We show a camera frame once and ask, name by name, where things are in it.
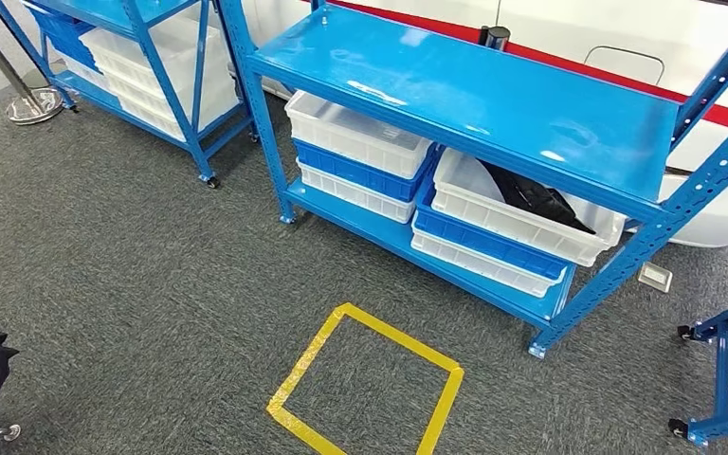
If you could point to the blue metal shelf rack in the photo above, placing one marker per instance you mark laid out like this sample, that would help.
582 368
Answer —
464 94

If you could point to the blue rack on castors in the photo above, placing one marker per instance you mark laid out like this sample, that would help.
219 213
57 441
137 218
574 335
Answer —
144 38

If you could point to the white car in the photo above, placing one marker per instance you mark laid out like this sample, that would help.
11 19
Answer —
558 25

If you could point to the black bag in bin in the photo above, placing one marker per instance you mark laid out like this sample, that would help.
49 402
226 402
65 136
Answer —
533 198

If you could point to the large white crates stack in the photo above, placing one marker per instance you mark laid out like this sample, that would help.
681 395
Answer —
169 69

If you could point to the yellow floor tape square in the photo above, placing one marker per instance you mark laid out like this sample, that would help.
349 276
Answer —
301 377

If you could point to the black cylinder post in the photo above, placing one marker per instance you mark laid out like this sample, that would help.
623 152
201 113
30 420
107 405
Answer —
494 38

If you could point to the chrome stanchion post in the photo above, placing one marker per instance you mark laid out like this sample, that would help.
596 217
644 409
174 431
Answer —
31 103

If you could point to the silver floor socket plate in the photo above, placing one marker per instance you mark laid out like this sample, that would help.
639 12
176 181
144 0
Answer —
655 277

